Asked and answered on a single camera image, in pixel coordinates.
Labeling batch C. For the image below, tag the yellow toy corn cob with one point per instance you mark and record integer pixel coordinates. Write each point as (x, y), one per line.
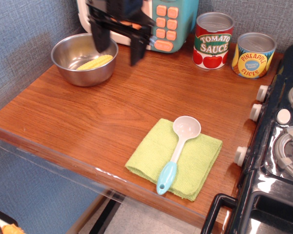
(95, 63)

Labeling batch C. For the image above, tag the white stove knob lower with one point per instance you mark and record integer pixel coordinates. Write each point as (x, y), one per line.
(240, 155)

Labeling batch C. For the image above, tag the tomato sauce can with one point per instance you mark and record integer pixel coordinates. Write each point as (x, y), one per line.
(212, 40)

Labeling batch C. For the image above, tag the white spoon teal handle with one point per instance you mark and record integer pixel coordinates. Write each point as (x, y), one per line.
(186, 128)

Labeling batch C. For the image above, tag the white round stove button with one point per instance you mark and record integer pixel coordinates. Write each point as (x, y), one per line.
(283, 116)

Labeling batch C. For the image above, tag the white stove knob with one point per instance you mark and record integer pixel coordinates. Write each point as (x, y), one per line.
(240, 155)
(255, 112)
(261, 94)

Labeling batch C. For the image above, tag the white stove knob upper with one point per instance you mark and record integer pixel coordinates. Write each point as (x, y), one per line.
(261, 94)

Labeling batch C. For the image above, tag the teal toy microwave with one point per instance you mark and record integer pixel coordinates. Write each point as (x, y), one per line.
(174, 20)

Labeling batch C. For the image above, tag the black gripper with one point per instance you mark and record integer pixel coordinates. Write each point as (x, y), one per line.
(124, 17)

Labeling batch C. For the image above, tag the pineapple slices can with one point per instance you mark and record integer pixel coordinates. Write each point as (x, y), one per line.
(253, 55)

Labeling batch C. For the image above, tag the white stove knob middle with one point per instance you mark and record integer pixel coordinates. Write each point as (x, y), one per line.
(255, 112)

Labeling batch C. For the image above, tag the black toy stove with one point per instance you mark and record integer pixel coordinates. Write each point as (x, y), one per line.
(264, 203)

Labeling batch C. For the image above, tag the stainless steel bowl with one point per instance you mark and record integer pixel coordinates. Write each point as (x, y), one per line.
(76, 50)

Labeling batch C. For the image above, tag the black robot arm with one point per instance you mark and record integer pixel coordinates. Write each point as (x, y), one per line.
(124, 17)

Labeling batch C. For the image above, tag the green folded towel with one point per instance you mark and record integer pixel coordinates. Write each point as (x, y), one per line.
(184, 178)

